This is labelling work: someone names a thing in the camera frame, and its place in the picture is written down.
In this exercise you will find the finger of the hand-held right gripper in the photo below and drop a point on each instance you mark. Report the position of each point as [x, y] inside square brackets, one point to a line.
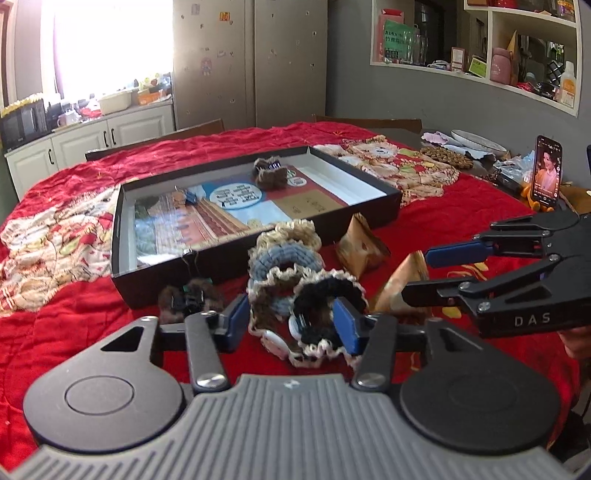
[457, 254]
[429, 294]

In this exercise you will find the green sign pink frame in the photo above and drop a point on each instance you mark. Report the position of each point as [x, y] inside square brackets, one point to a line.
[397, 39]

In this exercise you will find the brown furry hair clip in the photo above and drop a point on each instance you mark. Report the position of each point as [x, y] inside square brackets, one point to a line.
[272, 176]
[184, 299]

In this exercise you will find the white cabinet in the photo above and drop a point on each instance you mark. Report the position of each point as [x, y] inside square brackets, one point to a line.
[92, 138]

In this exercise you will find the white mug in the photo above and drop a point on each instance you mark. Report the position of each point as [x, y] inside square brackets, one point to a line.
[62, 120]

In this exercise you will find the smartphone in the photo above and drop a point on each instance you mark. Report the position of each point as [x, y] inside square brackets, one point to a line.
[547, 173]

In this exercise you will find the white basin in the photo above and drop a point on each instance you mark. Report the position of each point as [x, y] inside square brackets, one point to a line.
[115, 101]

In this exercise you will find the yellow lace cover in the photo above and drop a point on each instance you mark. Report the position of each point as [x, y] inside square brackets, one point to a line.
[21, 104]

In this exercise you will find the wooden bead trivet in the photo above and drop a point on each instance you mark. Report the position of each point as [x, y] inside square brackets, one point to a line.
[445, 157]

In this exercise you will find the white bottle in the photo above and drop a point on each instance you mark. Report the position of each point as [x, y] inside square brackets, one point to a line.
[568, 87]

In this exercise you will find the tan crochet scrunchie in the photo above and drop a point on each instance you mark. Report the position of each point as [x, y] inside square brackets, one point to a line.
[295, 233]

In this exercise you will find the black binder clip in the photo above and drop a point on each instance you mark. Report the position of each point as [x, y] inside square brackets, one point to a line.
[189, 264]

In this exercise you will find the blue crochet scrunchie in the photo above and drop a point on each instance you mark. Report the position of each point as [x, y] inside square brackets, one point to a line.
[281, 261]

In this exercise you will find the black shallow box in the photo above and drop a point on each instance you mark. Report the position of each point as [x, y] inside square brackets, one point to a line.
[138, 282]

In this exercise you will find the cream brown crochet scrunchie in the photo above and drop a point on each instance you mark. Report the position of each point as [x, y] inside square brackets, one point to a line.
[265, 295]

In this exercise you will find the white wall shelf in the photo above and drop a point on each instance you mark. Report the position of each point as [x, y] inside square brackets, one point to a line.
[488, 46]

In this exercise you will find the black cream-edged crochet scrunchie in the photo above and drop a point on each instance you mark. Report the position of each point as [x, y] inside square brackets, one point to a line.
[323, 295]

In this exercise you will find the gold snack packet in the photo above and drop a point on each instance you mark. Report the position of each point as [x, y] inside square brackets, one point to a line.
[408, 286]
[360, 249]

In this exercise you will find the red printed blanket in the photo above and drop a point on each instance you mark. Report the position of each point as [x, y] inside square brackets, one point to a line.
[277, 138]

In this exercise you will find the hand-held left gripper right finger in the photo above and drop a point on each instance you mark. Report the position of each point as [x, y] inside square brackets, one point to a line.
[346, 324]

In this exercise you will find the printed picture sheet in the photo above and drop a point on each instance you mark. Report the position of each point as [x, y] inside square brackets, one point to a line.
[221, 217]

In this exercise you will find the pink thermos mug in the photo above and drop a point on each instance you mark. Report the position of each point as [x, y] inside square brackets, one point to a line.
[501, 67]

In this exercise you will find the blue binder clip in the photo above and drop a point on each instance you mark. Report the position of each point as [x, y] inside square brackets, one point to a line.
[190, 198]

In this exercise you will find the clear plastic bag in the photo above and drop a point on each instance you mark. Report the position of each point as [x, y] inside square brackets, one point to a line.
[515, 164]

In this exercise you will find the white plate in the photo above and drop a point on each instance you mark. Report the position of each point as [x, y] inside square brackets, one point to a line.
[478, 141]

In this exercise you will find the grey refrigerator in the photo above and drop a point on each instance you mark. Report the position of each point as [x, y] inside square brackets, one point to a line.
[277, 69]

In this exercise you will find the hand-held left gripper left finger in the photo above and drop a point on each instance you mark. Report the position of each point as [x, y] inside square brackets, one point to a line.
[238, 314]

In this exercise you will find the black microwave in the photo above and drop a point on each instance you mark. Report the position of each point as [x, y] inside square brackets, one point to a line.
[23, 123]

